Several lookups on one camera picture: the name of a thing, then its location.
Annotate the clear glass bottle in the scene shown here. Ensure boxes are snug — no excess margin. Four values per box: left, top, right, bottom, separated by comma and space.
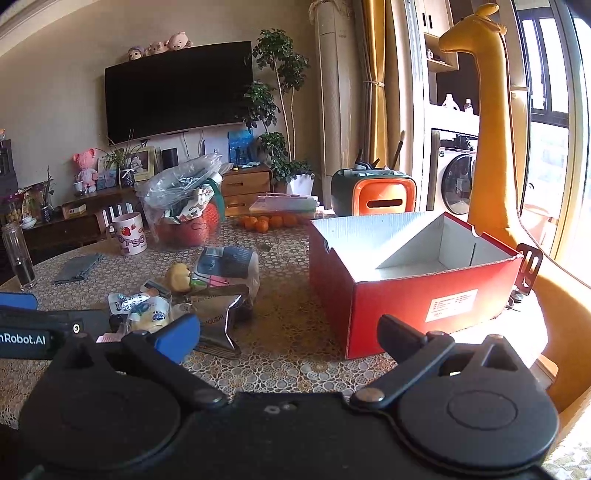
1, 223, 37, 291

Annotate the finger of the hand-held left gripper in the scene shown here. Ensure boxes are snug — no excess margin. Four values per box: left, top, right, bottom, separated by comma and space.
0, 292, 38, 311
0, 308, 112, 337

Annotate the red cardboard box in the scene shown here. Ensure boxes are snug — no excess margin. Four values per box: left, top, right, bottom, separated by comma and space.
308, 211, 525, 360

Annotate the dark wooden console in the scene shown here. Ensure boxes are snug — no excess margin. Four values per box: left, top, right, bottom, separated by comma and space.
23, 185, 148, 260

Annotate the small potted spider plant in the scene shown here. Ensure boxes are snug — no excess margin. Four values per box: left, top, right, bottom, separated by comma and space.
99, 134, 144, 188

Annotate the plastic bag of snacks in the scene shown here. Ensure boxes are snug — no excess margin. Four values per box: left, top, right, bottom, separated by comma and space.
139, 154, 227, 247

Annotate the black television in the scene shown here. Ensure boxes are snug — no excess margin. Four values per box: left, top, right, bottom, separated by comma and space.
105, 41, 254, 145

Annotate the white mug with red print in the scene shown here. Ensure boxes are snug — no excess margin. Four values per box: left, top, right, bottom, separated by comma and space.
107, 212, 148, 256

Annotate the clear plastic packet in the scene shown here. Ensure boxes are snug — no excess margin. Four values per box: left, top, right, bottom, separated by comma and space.
108, 292, 153, 319

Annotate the photo frame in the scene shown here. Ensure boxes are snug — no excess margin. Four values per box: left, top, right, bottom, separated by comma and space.
121, 146, 156, 183

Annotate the pink plush bear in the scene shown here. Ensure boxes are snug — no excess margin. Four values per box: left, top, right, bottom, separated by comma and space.
165, 31, 194, 51

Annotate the yellow curtain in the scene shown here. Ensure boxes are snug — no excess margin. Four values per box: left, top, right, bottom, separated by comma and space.
362, 0, 403, 171

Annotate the stack of pink plastic cases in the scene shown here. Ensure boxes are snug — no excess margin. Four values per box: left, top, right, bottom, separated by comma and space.
249, 194, 320, 217

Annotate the orange bucket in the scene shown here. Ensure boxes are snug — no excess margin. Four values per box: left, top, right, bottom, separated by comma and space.
524, 205, 557, 241

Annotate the tall green potted plant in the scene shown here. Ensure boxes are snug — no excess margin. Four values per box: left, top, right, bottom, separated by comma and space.
240, 28, 320, 195

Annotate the yellow doll toy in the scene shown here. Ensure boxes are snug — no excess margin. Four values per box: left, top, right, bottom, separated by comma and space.
165, 263, 192, 292

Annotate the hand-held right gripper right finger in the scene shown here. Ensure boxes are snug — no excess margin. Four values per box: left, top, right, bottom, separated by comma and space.
349, 315, 533, 411

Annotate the orange green tissue box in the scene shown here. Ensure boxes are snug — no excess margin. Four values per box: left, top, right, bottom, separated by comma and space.
331, 168, 417, 217

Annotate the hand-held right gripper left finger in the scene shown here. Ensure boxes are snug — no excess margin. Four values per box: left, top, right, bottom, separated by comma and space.
51, 314, 230, 411

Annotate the white slatted chair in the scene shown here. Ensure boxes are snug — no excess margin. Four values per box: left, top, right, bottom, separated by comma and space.
95, 202, 134, 234

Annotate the grey cloth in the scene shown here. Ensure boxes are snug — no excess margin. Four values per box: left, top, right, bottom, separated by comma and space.
53, 253, 105, 284

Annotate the dark shelf unit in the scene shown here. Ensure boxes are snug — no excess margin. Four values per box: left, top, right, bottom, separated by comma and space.
0, 138, 19, 195

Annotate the black walkie-talkie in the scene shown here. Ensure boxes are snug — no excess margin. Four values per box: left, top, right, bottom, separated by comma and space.
353, 150, 382, 171

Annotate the pink plush doll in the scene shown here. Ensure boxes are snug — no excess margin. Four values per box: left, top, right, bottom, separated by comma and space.
72, 148, 100, 193

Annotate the silver foil snack packet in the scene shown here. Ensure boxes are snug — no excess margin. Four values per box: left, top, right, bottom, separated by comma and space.
182, 285, 252, 358

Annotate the beige standing air conditioner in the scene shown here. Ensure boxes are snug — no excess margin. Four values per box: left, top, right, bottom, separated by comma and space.
308, 0, 366, 210

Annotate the grey white tissue pack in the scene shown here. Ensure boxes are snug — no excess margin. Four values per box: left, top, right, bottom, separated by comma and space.
191, 246, 260, 297

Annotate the yellow giraffe-shaped chair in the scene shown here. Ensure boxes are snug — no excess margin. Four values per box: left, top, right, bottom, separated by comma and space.
438, 4, 591, 416

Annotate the wooden drawer cabinet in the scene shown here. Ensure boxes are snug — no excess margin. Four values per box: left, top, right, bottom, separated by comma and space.
221, 165, 273, 217

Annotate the white washing machine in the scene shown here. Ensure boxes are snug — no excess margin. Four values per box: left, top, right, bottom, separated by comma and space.
427, 129, 479, 217

